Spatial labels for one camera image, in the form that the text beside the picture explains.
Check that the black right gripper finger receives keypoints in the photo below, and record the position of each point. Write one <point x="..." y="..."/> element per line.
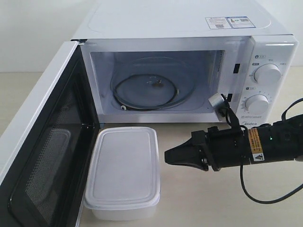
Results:
<point x="192" y="162"/>
<point x="187" y="150"/>

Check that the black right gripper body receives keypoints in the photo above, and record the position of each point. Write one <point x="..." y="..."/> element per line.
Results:
<point x="222" y="148"/>

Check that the white plastic lidded container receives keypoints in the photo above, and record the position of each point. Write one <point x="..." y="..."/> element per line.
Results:
<point x="124" y="175"/>

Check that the white microwave door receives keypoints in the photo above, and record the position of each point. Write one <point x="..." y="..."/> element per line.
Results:
<point x="46" y="149"/>

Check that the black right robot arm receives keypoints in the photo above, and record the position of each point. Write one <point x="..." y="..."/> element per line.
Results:
<point x="281" y="141"/>

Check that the white Midea microwave oven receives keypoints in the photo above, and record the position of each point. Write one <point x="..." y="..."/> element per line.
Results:
<point x="224" y="41"/>

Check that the lower white timer knob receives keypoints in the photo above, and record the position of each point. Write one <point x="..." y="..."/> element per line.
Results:
<point x="257" y="104"/>

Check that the glass turntable plate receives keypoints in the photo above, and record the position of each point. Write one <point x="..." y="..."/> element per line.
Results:
<point x="153" y="83"/>

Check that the upper white power knob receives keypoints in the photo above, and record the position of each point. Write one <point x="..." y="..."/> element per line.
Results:
<point x="267" y="74"/>

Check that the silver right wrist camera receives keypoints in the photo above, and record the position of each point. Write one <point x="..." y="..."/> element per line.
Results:
<point x="216" y="101"/>

